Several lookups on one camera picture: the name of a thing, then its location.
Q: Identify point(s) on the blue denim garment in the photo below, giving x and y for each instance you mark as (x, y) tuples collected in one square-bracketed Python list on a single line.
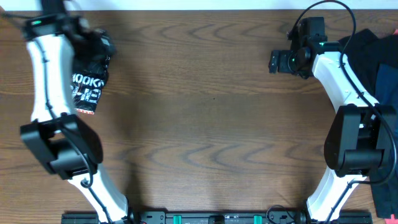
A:
[(386, 93)]

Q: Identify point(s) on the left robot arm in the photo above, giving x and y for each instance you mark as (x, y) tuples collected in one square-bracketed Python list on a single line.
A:
[(58, 43)]

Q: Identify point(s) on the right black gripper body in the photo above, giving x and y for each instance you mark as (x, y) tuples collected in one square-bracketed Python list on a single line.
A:
[(283, 65)]

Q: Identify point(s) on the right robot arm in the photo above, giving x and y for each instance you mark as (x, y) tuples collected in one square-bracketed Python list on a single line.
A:
[(360, 139)]

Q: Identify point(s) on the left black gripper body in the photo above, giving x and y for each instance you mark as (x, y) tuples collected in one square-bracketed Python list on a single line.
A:
[(92, 47)]

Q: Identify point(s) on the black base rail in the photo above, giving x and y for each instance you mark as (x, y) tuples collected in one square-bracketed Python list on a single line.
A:
[(272, 216)]

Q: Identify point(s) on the black orange-patterned jersey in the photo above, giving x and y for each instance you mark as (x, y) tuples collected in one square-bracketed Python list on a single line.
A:
[(88, 80)]

